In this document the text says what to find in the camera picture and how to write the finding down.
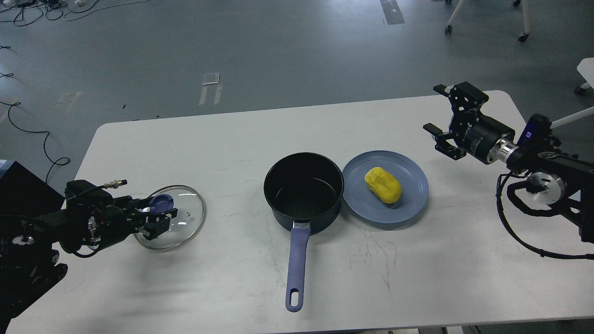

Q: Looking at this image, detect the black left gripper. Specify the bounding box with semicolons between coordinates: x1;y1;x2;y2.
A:
90;195;178;246

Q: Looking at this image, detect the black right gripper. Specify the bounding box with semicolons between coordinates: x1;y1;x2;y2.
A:
423;82;514;165

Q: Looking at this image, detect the glass pot lid blue knob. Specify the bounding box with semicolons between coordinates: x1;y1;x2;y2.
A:
134;185;206;251

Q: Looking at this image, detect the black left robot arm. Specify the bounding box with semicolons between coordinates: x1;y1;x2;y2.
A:
1;180;178;333

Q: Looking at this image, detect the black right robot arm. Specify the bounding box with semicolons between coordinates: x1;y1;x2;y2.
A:
423;82;593;260

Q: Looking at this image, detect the yellow potato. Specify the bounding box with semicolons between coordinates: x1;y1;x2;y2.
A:
364;167;402;204

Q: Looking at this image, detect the blue plate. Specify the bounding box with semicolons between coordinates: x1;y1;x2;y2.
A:
343;150;429;230

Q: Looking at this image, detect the black box at left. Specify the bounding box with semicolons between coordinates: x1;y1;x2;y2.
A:
0;160;65;217

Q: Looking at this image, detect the dark blue saucepan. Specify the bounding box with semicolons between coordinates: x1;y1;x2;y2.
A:
263;152;344;313

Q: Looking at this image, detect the white chair base right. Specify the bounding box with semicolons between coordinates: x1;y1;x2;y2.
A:
546;57;594;130

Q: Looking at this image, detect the white chair leg frame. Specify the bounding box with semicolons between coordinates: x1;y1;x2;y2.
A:
443;0;533;43

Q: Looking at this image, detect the tangled cables top left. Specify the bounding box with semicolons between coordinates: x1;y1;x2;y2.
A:
0;0;151;27

